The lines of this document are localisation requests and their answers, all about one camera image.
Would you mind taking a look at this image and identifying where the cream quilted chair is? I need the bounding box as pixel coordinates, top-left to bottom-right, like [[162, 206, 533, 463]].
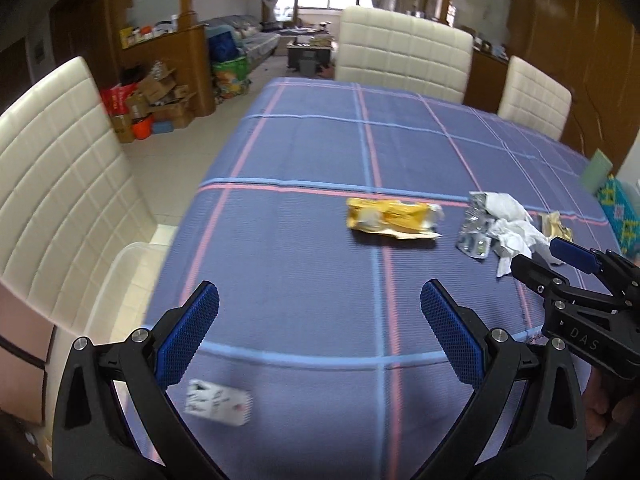
[[497, 56, 572, 141], [334, 6, 473, 104], [1, 58, 175, 427]]

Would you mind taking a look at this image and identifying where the silver pill blister pack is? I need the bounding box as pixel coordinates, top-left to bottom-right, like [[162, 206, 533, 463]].
[[456, 192, 496, 260]]

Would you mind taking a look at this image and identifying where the cream quilted chair far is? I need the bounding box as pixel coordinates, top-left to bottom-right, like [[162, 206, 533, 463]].
[[334, 6, 473, 104]]

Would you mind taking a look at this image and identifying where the colourful woven bag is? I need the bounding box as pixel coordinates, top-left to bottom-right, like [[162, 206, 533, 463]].
[[212, 55, 250, 100]]

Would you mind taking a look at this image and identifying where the wooden sideboard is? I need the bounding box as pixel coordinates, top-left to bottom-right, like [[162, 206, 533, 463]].
[[462, 50, 509, 114]]

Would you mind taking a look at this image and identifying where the gold foil wrapper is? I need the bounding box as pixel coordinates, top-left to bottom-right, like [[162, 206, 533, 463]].
[[540, 211, 574, 242]]

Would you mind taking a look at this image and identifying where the white tissue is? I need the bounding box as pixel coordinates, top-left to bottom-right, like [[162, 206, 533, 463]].
[[485, 192, 562, 278]]

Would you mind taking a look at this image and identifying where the grey sofa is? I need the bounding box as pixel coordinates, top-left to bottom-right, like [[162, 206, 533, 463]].
[[203, 14, 280, 70]]

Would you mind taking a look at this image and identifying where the dark coffee table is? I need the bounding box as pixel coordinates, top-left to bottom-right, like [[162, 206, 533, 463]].
[[286, 34, 334, 72]]

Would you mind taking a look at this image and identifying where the orange plastic bucket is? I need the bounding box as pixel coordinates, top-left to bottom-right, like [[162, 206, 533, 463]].
[[131, 115, 154, 140]]

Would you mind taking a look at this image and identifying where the cream quilted chair left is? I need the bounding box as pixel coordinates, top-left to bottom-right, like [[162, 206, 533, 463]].
[[1, 58, 175, 427]]

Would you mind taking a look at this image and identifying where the cream quilted chair right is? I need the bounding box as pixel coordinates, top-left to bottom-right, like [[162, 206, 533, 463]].
[[497, 56, 572, 141]]

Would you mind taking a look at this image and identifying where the blue plaid tablecloth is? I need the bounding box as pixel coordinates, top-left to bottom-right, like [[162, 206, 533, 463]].
[[146, 78, 617, 479]]

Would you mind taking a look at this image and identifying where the wooden partition cabinet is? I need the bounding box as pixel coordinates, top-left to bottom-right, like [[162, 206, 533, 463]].
[[120, 0, 216, 117]]

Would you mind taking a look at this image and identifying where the yellow snack wrapper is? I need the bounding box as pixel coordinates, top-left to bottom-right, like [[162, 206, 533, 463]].
[[346, 197, 444, 240]]

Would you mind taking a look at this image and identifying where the person's right hand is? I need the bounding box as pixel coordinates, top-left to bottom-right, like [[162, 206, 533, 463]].
[[582, 367, 639, 441]]

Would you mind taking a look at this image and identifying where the teal patterned bag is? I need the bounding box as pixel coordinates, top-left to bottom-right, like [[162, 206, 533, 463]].
[[597, 176, 639, 261]]

